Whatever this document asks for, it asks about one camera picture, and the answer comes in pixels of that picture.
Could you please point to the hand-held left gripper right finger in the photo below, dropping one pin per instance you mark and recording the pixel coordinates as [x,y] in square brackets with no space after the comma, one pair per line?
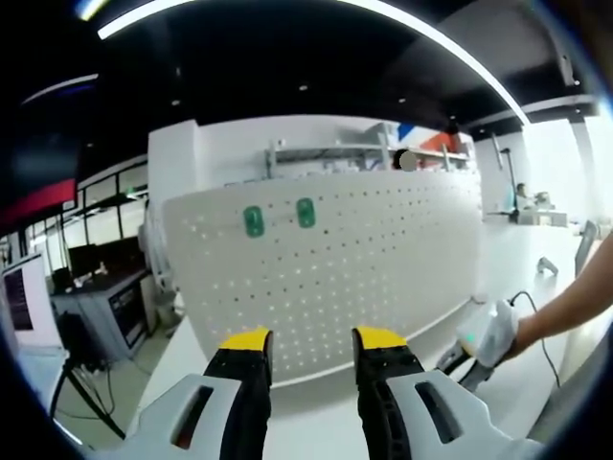
[431,424]

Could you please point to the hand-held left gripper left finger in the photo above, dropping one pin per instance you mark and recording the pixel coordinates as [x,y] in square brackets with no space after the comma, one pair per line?
[191,419]

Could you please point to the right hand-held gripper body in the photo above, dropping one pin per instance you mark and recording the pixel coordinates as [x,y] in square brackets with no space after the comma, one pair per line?
[495,335]

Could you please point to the white perforated mounting plate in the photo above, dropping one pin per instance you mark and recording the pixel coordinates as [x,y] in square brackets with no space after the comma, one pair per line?
[335,287]

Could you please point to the green hook assembly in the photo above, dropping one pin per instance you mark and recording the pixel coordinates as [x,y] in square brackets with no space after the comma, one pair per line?
[305,213]
[254,222]

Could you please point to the grey handheld device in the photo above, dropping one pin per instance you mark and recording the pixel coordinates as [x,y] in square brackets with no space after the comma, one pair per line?
[547,265]

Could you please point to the dark grey office chair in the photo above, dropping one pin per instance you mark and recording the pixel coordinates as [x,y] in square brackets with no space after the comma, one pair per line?
[586,246]

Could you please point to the black tripod stand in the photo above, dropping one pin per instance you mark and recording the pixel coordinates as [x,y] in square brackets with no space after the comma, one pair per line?
[76,335]

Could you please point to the grey workbench cabinet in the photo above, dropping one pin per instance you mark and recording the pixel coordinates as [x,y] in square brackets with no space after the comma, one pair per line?
[96,311]

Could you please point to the black upright stand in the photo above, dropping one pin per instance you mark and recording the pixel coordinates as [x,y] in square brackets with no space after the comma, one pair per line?
[510,182]

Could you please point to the black desktop monitor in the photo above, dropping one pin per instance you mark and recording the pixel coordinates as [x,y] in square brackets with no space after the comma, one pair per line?
[84,261]

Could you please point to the kiosk display screen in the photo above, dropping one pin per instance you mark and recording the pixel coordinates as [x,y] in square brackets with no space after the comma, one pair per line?
[21,297]

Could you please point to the metal shelf rack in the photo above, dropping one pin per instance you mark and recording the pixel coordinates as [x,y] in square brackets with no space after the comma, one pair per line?
[335,153]

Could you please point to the hanging black screen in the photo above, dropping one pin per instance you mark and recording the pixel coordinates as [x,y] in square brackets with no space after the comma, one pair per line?
[38,182]

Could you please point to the curved ceiling light strip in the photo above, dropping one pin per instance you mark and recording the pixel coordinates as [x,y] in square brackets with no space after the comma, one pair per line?
[431,29]

